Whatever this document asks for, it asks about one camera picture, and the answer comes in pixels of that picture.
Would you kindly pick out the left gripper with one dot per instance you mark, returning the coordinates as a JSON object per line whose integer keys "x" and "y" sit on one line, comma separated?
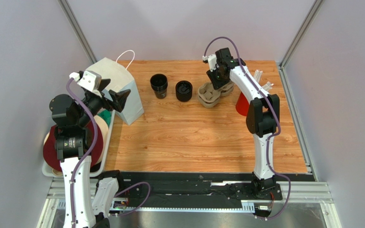
{"x": 119, "y": 98}

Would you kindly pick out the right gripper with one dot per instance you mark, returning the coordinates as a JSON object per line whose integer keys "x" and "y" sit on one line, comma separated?
{"x": 218, "y": 77}

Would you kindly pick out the white paper bag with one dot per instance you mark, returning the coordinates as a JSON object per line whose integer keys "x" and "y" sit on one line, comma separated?
{"x": 122, "y": 90}

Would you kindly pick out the pulp cup carrier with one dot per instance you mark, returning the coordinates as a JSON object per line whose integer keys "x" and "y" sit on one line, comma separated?
{"x": 212, "y": 97}
{"x": 208, "y": 86}

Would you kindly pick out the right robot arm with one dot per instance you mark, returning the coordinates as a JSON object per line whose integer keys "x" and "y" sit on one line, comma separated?
{"x": 262, "y": 118}

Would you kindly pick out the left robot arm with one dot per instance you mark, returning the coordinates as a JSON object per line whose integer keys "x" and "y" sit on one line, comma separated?
{"x": 76, "y": 134}

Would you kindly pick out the black lidded coffee cup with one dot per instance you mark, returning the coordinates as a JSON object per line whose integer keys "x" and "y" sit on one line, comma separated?
{"x": 183, "y": 91}

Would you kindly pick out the green item in bin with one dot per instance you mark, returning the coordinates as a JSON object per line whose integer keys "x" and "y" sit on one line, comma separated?
{"x": 106, "y": 116}

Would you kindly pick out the beige round plate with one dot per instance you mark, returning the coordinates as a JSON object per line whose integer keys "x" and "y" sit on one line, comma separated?
{"x": 49, "y": 172}

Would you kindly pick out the red cup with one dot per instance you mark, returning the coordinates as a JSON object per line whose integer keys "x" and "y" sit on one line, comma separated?
{"x": 242, "y": 105}

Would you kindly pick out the maroon cloth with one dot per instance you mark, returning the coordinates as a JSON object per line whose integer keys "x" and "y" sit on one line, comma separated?
{"x": 50, "y": 153}

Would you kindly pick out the white plastic bin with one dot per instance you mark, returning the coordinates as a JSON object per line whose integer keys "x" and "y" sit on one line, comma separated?
{"x": 59, "y": 174}

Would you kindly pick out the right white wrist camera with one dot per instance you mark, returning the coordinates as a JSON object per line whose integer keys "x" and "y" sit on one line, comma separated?
{"x": 211, "y": 60}

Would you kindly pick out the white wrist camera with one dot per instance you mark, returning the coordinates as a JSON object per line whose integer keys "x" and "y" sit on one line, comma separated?
{"x": 211, "y": 60}
{"x": 88, "y": 80}

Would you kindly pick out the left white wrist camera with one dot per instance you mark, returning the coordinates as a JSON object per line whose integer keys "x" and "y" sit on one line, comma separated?
{"x": 88, "y": 80}

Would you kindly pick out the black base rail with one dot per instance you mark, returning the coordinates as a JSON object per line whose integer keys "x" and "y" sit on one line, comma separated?
{"x": 190, "y": 190}

